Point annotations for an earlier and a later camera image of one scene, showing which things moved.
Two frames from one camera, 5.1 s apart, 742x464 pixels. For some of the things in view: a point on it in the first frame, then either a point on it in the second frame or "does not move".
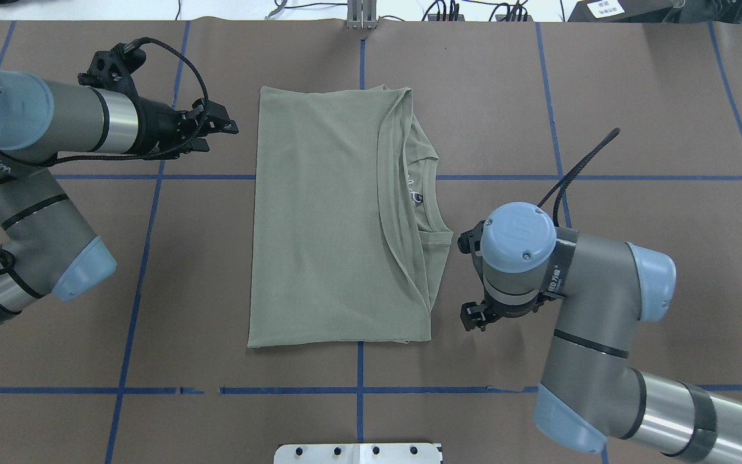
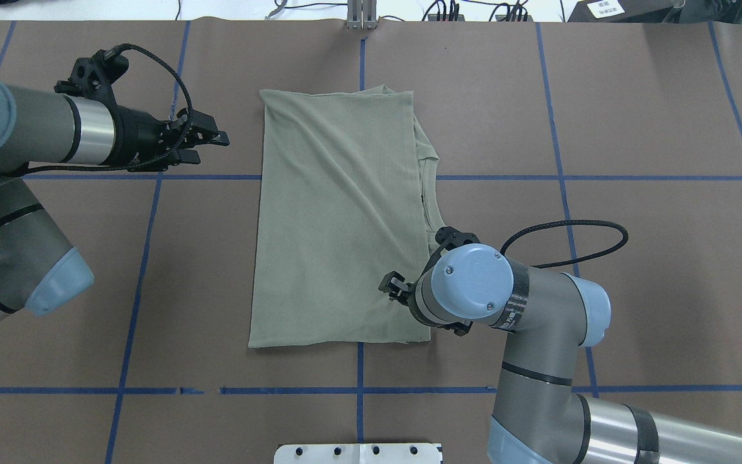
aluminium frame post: [362, 14] does not move
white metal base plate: [361, 453] does not move
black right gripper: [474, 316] -> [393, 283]
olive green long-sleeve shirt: [348, 242] does not move
